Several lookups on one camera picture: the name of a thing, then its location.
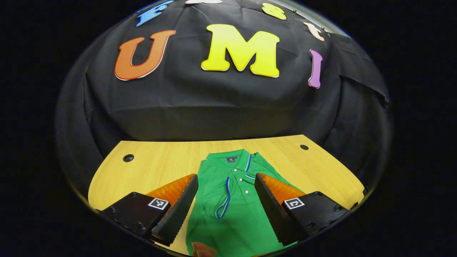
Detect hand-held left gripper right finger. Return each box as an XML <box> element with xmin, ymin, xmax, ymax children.
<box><xmin>254</xmin><ymin>172</ymin><xmax>350</xmax><ymax>247</ymax></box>

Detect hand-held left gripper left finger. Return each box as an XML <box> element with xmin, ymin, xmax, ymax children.
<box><xmin>98</xmin><ymin>174</ymin><xmax>199</xmax><ymax>247</ymax></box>

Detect black backdrop cloth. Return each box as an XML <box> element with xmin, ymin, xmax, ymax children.
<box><xmin>55</xmin><ymin>0</ymin><xmax>391</xmax><ymax>200</ymax></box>

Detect green T-shirt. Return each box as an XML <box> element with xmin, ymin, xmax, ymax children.
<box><xmin>186</xmin><ymin>149</ymin><xmax>304</xmax><ymax>257</ymax></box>

